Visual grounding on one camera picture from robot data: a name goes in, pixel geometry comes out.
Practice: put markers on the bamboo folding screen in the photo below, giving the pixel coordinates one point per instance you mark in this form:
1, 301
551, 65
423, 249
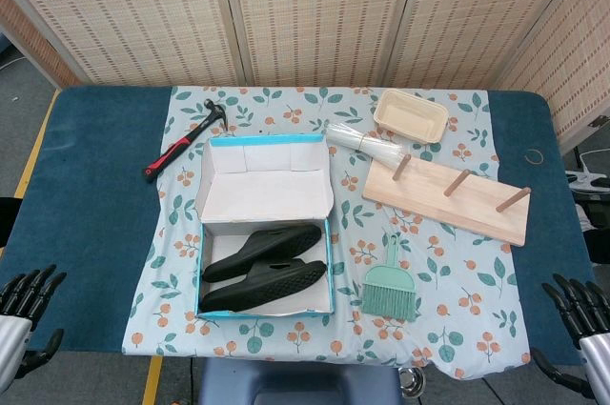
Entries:
305, 14

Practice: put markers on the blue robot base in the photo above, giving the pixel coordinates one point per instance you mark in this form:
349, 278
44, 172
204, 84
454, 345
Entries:
295, 383

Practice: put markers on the green hand brush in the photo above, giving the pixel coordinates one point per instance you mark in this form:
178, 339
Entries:
388, 288

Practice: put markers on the brown rubber band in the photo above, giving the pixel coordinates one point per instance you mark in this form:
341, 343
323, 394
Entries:
524, 157

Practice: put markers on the beige rectangular tray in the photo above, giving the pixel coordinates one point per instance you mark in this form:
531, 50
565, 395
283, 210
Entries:
411, 116

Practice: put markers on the black white equipment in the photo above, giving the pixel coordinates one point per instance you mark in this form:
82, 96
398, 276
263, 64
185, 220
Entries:
591, 214

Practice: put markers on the wooden board with pegs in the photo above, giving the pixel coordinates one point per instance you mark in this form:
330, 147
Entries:
429, 195

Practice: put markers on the dark blue table cover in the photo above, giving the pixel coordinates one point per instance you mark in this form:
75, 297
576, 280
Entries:
95, 214

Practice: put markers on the black object beside table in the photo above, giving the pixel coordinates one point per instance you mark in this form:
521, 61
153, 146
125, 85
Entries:
7, 221

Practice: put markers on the black shoe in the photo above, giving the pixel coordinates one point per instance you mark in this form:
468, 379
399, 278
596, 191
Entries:
267, 247
271, 288

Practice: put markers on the red black claw hammer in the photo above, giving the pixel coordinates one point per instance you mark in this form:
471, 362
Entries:
183, 144

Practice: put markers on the blue cardboard shoe box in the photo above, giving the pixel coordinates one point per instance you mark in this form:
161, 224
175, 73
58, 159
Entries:
267, 186

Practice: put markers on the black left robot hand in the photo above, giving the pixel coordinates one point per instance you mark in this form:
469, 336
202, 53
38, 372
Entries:
21, 295

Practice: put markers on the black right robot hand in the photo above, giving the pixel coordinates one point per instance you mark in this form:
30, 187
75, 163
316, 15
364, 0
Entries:
583, 305

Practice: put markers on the floral tablecloth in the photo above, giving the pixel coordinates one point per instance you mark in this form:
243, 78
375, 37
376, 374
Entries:
267, 109

